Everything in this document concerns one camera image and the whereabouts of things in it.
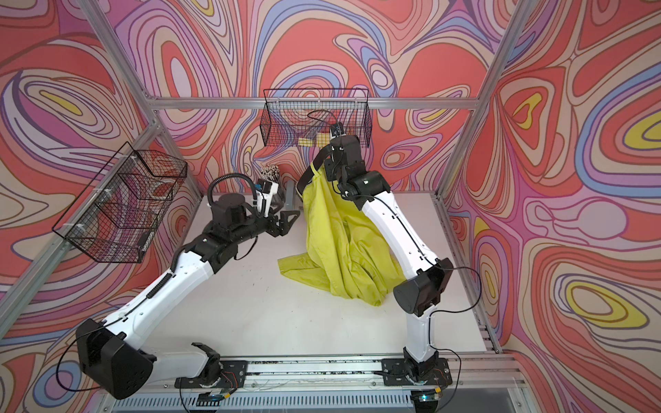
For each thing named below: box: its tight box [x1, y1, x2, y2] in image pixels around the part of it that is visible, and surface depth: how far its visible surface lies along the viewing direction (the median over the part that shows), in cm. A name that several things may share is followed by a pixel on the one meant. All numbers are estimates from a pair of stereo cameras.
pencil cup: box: [260, 164, 280, 183], surface depth 106 cm
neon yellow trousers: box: [277, 163, 406, 307], surface depth 84 cm
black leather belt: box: [296, 144, 333, 195], surface depth 75 cm
